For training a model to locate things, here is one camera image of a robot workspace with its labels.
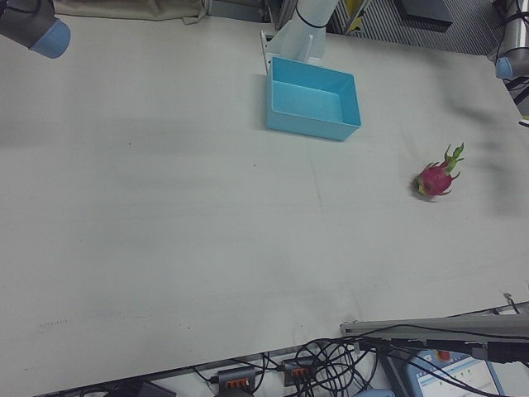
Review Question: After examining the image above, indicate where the pink dragon fruit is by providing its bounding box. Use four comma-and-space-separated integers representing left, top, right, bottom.
411, 142, 466, 203

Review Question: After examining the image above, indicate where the light blue plastic bin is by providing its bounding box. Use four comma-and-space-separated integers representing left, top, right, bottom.
264, 55, 364, 142

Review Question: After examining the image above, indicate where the grey hub with orange ports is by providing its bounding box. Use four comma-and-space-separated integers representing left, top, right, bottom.
282, 356, 318, 388
217, 365, 258, 393

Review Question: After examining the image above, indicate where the beige cloth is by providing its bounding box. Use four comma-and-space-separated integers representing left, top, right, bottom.
52, 0, 204, 25

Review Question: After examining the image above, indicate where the black box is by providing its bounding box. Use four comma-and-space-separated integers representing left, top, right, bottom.
395, 0, 455, 31

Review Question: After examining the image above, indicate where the teach pendant with red button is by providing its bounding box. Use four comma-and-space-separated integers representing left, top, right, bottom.
407, 347, 529, 397

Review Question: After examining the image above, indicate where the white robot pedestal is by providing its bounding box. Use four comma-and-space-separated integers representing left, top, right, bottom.
259, 0, 340, 78

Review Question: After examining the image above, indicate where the aluminium profile rail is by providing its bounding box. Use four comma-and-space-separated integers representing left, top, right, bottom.
339, 300, 529, 345

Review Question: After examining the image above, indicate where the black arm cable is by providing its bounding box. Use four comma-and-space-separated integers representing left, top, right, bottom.
489, 0, 529, 59

